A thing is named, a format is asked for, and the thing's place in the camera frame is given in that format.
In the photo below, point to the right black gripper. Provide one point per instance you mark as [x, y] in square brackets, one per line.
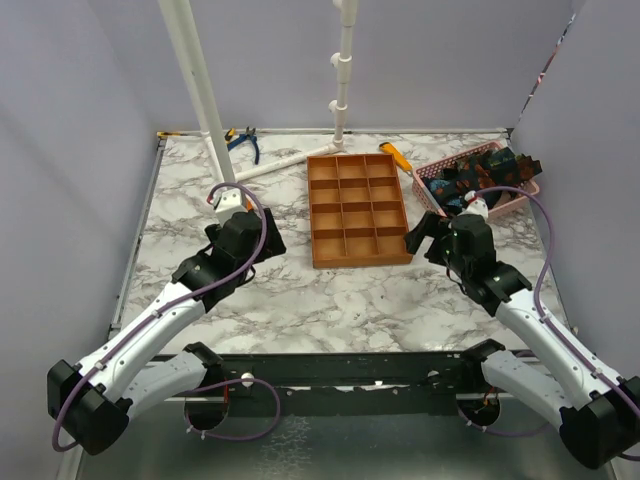
[430, 224]

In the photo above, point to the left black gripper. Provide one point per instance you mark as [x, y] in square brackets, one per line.
[273, 245]

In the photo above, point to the black orange floral tie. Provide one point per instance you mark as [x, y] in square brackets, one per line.
[502, 168]

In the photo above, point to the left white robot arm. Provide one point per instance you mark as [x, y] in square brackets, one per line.
[94, 399]

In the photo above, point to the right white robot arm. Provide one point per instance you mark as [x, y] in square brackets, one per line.
[593, 408]

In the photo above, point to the blue floral tie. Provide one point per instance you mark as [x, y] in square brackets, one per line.
[449, 194]

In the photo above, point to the pink perforated plastic basket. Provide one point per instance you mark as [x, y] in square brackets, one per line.
[507, 202]

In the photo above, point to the yellow utility knife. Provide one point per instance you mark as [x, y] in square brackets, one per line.
[399, 159]

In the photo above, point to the wooden compartment tray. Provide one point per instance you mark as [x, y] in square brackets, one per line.
[357, 211]

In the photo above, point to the yellow black tool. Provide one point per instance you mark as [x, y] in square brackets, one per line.
[166, 134]

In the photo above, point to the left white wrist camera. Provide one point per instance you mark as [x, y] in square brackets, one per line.
[228, 202]

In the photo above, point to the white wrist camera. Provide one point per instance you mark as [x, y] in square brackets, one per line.
[228, 202]
[475, 205]

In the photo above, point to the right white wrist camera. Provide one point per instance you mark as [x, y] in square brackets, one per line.
[475, 205]

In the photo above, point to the yellow handled cutter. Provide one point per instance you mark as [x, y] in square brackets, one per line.
[229, 135]

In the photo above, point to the black metal base rail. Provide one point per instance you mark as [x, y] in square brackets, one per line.
[320, 385]

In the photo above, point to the white pvc pipe frame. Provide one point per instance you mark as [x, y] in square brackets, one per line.
[181, 26]

